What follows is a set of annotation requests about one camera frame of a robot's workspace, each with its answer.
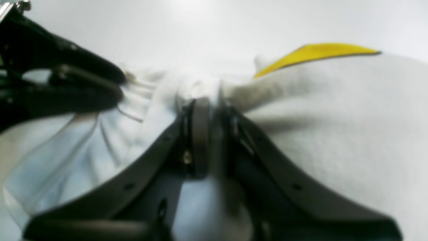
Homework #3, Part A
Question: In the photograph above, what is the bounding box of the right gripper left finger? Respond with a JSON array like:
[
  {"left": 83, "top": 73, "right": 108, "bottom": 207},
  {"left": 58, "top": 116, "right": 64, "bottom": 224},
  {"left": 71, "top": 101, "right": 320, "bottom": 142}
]
[{"left": 23, "top": 98, "right": 210, "bottom": 241}]

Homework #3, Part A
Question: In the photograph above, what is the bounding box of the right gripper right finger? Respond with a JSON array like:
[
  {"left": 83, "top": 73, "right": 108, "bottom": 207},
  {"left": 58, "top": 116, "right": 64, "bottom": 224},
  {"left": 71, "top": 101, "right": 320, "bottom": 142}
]
[{"left": 224, "top": 103, "right": 403, "bottom": 241}]

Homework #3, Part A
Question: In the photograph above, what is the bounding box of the white graphic print T-shirt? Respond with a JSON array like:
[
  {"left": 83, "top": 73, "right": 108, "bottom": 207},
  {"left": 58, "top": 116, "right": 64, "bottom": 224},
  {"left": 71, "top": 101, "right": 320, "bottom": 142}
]
[{"left": 1, "top": 43, "right": 427, "bottom": 241}]

